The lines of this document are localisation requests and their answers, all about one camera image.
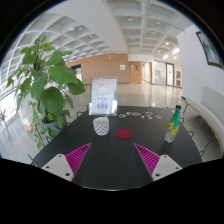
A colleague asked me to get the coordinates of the dark round coaster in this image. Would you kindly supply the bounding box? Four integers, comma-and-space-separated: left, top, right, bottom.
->
133, 112, 141, 117

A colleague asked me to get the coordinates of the green round coaster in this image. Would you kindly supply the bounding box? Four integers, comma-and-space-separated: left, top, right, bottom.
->
119, 114, 126, 118

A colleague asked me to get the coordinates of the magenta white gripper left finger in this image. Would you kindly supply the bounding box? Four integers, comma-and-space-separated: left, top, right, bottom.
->
42, 143, 91, 181

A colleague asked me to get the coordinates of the large green potted plant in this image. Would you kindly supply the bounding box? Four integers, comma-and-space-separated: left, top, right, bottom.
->
7, 35, 85, 150

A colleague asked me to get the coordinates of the red round coaster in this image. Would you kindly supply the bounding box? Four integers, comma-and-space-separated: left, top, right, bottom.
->
116, 129, 131, 140

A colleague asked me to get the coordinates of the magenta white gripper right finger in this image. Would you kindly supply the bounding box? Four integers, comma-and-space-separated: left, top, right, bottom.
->
134, 144, 182, 181

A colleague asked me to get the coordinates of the framed wall picture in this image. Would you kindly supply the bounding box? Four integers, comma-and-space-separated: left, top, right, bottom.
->
196, 31, 223, 68

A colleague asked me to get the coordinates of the white dotted ceramic cup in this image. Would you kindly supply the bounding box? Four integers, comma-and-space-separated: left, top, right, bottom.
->
93, 117, 109, 136

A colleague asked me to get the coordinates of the orange round coaster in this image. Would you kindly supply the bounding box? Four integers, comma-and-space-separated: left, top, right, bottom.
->
126, 112, 133, 116

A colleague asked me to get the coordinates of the green plastic water bottle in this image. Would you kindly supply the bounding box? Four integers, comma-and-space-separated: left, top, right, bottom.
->
165, 105, 181, 143

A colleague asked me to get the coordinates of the white long bench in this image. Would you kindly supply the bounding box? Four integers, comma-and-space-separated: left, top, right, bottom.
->
182, 86, 224, 155

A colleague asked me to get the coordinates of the acrylic sign stand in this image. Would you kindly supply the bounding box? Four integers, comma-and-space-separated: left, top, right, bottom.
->
89, 77, 117, 116

